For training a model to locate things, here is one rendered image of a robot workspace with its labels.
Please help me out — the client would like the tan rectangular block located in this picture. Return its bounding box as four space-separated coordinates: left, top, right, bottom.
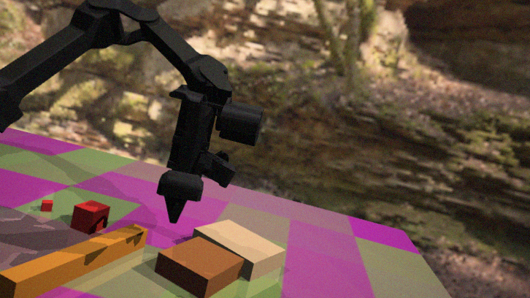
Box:
191 219 285 282

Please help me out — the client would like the orange square block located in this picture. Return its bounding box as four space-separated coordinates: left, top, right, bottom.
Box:
154 237 245 298

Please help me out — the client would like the orange rectangular bar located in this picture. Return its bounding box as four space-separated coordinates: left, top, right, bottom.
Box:
0 223 149 298

